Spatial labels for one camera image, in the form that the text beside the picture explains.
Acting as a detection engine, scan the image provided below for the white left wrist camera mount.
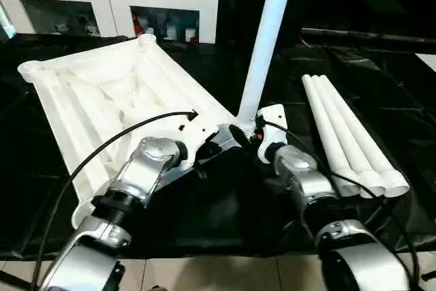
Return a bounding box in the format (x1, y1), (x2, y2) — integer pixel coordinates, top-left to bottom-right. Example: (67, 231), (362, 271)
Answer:
(176, 117), (221, 173)

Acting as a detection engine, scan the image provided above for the white plastic table top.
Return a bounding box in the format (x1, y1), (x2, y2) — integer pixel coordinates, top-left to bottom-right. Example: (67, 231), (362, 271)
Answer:
(16, 33), (240, 229)

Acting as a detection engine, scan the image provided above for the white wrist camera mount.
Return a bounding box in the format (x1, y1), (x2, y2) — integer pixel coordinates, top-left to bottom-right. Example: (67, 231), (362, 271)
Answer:
(255, 103), (289, 164)
(176, 117), (221, 173)

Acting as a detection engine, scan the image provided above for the pale blue translucent container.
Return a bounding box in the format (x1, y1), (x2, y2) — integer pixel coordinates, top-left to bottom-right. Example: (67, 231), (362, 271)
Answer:
(0, 0), (17, 40)

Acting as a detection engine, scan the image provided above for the red packet in cabinet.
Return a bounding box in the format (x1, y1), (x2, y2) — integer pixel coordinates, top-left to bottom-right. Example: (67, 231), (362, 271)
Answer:
(131, 13), (143, 37)

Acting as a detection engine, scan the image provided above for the black metal rail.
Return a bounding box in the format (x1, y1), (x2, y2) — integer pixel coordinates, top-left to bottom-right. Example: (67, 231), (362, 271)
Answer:
(301, 27), (436, 46)

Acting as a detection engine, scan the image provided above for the white flat board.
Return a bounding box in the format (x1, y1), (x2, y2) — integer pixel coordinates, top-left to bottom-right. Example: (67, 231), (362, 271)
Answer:
(415, 52), (436, 74)

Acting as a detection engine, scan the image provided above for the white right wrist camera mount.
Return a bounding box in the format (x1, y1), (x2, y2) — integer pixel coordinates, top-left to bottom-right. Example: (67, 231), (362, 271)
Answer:
(255, 103), (289, 164)

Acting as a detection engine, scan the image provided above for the white plastic table leg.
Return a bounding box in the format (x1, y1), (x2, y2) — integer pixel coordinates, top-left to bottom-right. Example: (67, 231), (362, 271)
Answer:
(319, 74), (410, 199)
(310, 74), (386, 199)
(236, 0), (299, 132)
(301, 74), (360, 198)

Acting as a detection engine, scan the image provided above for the black mat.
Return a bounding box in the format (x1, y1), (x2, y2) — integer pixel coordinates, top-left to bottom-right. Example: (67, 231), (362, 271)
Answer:
(0, 31), (436, 260)

